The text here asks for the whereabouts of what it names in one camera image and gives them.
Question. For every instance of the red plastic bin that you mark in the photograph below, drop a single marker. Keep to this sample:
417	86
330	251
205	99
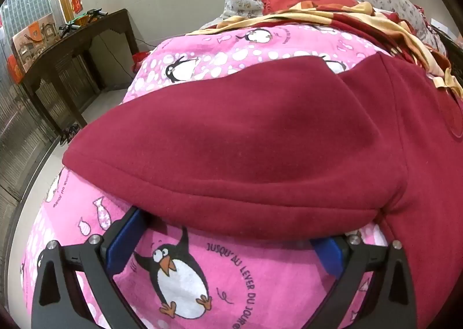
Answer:
139	59

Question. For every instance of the small red box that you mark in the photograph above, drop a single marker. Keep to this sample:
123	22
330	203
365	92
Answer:
15	69

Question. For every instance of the red and gold striped quilt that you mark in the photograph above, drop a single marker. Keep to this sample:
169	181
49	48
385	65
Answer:
361	21

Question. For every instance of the dark slippers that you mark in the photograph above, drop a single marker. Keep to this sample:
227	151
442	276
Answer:
70	135

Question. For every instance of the red wall sign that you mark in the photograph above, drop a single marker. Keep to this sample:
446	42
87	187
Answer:
76	0

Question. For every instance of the window with metal grille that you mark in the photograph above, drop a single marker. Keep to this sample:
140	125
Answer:
25	0

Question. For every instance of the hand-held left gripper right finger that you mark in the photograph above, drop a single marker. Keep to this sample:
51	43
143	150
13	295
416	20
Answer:
327	251

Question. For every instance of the pink penguin print blanket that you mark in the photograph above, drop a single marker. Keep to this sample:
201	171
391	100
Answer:
224	278

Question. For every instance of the green and black device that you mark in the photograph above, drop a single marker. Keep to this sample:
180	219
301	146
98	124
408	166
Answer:
90	17

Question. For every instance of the dark wooden console table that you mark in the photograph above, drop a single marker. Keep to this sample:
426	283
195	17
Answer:
72	43

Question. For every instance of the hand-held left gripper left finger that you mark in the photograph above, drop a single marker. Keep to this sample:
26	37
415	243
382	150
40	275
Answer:
124	238

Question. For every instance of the dark red fleece garment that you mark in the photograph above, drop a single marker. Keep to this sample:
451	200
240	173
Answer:
253	141

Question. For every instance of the orange printed box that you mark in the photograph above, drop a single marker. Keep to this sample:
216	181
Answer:
34	43

